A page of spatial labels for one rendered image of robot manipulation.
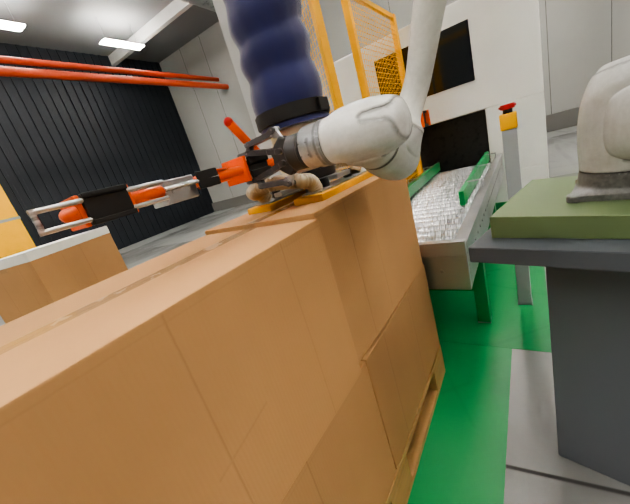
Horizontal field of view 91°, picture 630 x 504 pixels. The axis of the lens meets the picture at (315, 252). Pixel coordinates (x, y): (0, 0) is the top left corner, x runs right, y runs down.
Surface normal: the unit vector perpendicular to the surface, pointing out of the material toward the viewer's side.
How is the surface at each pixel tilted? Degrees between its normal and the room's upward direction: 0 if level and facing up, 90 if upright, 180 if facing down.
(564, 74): 90
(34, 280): 90
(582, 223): 90
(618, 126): 90
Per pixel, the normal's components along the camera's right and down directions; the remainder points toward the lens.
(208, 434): 0.80, -0.05
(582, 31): -0.45, 0.39
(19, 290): -0.10, 0.33
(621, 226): -0.71, 0.40
